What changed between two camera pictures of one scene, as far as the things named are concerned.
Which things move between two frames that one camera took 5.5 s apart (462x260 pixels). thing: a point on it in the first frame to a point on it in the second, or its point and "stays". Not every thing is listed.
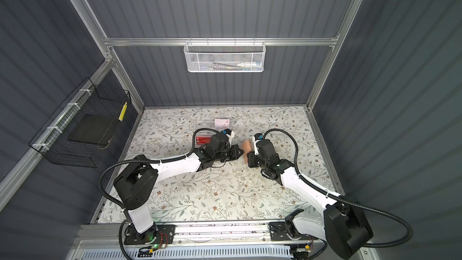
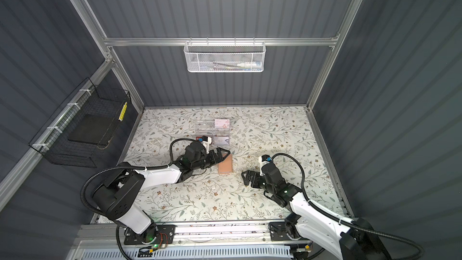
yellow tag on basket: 123,112 stays
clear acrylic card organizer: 203,137 stays
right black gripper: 251,156 to 254,183
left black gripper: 236,156 to 218,152
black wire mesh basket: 81,125 stays
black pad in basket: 93,128 stays
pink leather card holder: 246,146 to 225,167
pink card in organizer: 222,124 stays
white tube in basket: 248,64 stays
